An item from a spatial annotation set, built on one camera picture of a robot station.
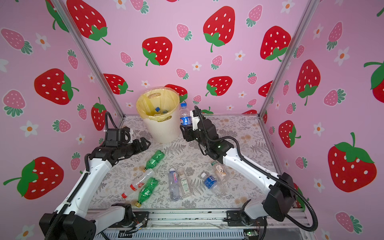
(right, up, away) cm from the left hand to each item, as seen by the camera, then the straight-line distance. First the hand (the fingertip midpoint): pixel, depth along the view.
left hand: (144, 144), depth 79 cm
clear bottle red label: (-4, -22, +3) cm, 22 cm away
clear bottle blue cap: (+5, +21, +28) cm, 36 cm away
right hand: (+22, +10, -6) cm, 25 cm away
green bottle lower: (+1, -25, -1) cm, 25 cm away
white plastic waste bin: (+8, +7, +14) cm, 17 cm away
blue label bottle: (0, +23, +25) cm, 34 cm away
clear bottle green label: (+22, -22, +2) cm, 31 cm away
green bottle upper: (+4, -9, +12) cm, 15 cm away
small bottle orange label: (+7, +17, +2) cm, 18 cm away
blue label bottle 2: (+37, -22, +1) cm, 43 cm away
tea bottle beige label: (+43, -16, +5) cm, 46 cm away
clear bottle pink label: (+15, -23, +3) cm, 28 cm away
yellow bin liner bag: (+1, +26, +23) cm, 35 cm away
